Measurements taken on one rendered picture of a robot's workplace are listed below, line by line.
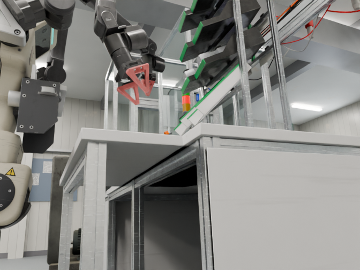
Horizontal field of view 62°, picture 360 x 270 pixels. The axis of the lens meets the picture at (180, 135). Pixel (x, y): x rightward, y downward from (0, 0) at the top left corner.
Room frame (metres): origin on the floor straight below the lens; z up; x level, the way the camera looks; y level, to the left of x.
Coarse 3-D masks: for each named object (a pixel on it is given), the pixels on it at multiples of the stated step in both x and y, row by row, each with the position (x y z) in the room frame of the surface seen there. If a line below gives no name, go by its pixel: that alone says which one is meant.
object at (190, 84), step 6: (234, 66) 1.21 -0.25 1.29; (216, 72) 1.18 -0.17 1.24; (228, 72) 1.25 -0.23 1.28; (186, 78) 1.14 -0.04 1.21; (192, 78) 1.14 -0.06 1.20; (204, 78) 1.18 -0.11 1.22; (210, 78) 1.21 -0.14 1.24; (186, 84) 1.17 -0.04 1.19; (192, 84) 1.18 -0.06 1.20; (198, 84) 1.22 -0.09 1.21; (204, 84) 1.26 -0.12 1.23; (186, 90) 1.22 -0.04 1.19; (192, 90) 1.26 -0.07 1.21
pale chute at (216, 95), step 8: (248, 64) 1.03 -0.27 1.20; (232, 72) 1.01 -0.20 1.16; (224, 80) 1.01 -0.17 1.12; (232, 80) 1.01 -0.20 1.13; (240, 80) 1.14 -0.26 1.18; (216, 88) 1.00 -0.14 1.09; (224, 88) 1.01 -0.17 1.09; (208, 96) 0.99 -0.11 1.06; (216, 96) 1.00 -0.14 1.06; (200, 104) 0.99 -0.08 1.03; (208, 104) 0.99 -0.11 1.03; (216, 104) 1.13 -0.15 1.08; (200, 112) 1.12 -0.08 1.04; (208, 112) 1.11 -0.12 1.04; (192, 120) 1.11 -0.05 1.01; (200, 120) 1.06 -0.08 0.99
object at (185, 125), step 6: (222, 78) 1.16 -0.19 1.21; (216, 84) 1.16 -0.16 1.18; (210, 90) 1.15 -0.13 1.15; (204, 96) 1.14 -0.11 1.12; (198, 102) 1.14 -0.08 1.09; (192, 108) 1.13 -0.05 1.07; (186, 114) 1.13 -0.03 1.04; (180, 120) 1.12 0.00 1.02; (186, 120) 1.13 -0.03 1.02; (180, 126) 1.25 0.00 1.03; (186, 126) 1.13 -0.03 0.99; (180, 132) 1.25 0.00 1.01
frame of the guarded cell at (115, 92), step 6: (132, 54) 2.21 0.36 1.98; (138, 54) 2.22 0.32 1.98; (114, 66) 2.15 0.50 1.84; (192, 66) 2.43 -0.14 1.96; (108, 72) 2.47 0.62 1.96; (114, 72) 2.15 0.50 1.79; (114, 78) 2.15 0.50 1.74; (114, 84) 2.15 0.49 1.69; (156, 84) 2.80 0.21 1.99; (114, 90) 2.15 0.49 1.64; (198, 90) 2.98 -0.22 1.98; (114, 96) 2.15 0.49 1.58; (114, 102) 2.15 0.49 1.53; (114, 108) 2.15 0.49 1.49; (114, 114) 2.15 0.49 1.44; (114, 120) 2.15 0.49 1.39; (114, 126) 2.15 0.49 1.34
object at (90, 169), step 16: (96, 144) 0.72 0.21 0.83; (80, 160) 0.85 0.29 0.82; (96, 160) 0.72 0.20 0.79; (80, 176) 0.96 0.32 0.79; (96, 176) 0.72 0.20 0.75; (64, 192) 1.42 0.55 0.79; (96, 192) 0.72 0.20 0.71; (64, 208) 1.45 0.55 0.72; (96, 208) 0.71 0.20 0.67; (64, 224) 1.45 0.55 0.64; (96, 224) 0.71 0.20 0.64; (64, 240) 1.46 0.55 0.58; (96, 240) 0.71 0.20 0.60; (64, 256) 1.46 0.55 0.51; (80, 256) 0.73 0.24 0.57; (96, 256) 0.71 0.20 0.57
